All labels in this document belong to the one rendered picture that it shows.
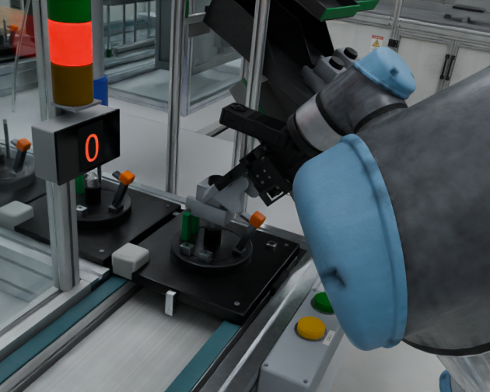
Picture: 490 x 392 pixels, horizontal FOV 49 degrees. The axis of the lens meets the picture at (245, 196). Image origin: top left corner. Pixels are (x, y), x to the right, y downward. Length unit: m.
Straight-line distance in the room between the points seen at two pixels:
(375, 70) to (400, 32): 4.16
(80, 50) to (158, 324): 0.43
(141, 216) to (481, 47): 3.99
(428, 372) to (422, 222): 0.72
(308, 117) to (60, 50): 0.32
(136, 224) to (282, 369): 0.41
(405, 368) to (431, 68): 4.05
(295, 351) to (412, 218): 0.54
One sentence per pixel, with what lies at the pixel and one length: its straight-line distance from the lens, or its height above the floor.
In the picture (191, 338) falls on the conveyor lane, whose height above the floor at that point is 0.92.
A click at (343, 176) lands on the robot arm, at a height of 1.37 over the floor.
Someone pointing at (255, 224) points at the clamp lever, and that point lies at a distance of 0.86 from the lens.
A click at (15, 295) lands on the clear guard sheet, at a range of 0.82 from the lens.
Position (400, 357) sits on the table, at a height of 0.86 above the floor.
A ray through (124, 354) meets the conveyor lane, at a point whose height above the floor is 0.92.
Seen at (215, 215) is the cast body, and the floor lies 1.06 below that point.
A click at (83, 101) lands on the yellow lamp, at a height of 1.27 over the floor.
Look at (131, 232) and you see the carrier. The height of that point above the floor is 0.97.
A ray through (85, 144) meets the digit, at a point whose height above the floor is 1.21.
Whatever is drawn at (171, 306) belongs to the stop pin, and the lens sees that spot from 0.86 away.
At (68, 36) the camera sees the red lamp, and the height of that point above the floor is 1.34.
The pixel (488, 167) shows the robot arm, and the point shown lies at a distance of 0.27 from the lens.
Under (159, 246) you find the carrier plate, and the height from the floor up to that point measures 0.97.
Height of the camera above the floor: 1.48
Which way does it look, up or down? 27 degrees down
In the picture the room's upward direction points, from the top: 6 degrees clockwise
